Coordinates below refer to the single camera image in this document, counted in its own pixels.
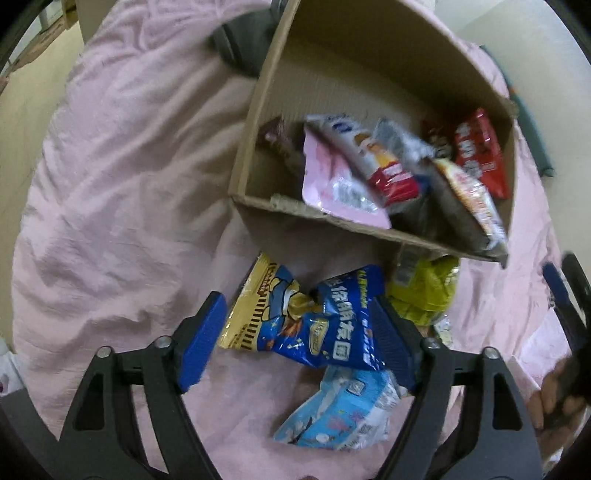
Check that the yellow green snack packet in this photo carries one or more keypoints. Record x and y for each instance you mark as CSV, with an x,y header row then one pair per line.
x,y
425,290

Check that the blue and yellow snack bag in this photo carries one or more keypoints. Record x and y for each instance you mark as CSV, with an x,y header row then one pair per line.
x,y
323,332

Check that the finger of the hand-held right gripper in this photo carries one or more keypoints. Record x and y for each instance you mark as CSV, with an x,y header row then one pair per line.
x,y
561,300
579,286

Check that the red cartoon snack bag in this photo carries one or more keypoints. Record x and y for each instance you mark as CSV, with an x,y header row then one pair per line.
x,y
480,152

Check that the cardboard box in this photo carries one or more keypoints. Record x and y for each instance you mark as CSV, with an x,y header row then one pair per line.
x,y
351,69

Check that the pink snack packet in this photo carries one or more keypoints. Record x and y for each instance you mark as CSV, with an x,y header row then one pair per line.
x,y
332,189

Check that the brown and white snack bar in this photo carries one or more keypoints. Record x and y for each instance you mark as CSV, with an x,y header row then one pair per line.
x,y
281,143

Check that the pink blanket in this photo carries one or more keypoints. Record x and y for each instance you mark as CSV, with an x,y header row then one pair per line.
x,y
129,184

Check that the grey cloth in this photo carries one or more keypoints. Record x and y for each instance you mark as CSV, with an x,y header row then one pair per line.
x,y
244,41

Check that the light blue snack packet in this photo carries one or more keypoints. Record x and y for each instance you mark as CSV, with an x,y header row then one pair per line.
x,y
337,410

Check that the white and red snack packet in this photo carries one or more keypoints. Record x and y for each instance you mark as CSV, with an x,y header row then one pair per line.
x,y
383,166

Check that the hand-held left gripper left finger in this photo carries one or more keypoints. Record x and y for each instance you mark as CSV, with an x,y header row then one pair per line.
x,y
203,341

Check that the white colourful scribble snack packet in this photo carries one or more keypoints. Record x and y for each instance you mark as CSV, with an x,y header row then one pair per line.
x,y
478,198

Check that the teal rolled mat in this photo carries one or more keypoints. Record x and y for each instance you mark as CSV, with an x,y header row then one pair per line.
x,y
531,129

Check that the person's right hand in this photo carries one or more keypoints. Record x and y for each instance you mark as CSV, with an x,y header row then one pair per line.
x,y
551,392

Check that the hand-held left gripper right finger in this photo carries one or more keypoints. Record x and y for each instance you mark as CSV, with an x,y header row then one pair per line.
x,y
392,341

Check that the white storage box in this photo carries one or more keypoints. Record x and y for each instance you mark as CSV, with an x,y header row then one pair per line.
x,y
94,18

